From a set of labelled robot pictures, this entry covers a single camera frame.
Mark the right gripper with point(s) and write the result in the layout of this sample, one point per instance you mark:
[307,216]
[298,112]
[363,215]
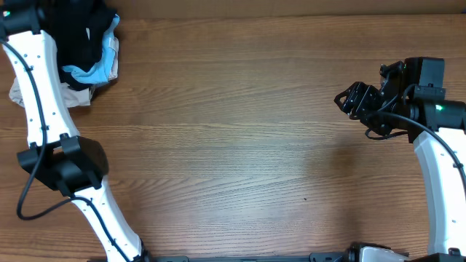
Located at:
[358,97]

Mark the black t-shirt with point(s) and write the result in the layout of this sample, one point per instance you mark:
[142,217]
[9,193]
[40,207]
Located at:
[77,26]

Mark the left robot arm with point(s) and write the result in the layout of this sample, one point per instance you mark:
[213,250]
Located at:
[57,155]

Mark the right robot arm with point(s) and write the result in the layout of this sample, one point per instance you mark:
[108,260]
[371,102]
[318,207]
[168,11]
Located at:
[436,128]

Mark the light blue printed shirt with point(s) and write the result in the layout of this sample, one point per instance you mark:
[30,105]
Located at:
[106,69]

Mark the beige folded garment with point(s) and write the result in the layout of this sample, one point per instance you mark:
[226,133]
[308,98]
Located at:
[77,98]

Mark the folded black garment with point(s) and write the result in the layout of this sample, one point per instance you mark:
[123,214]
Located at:
[71,82]

